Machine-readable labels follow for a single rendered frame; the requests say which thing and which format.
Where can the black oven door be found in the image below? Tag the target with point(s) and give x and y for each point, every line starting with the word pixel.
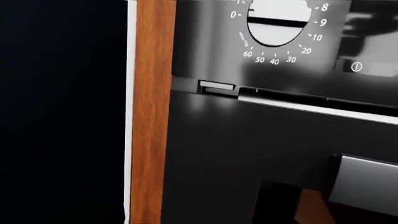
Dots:
pixel 236 144

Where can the black fridge door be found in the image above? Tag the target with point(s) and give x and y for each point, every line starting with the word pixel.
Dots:
pixel 62 112

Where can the brown wooden cabinet panel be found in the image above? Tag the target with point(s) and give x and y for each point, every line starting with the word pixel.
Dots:
pixel 152 112

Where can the black built-in oven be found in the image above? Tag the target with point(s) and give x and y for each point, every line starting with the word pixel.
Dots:
pixel 211 35

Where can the silver timer dial knob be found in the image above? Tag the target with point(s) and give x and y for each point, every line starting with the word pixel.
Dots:
pixel 277 23

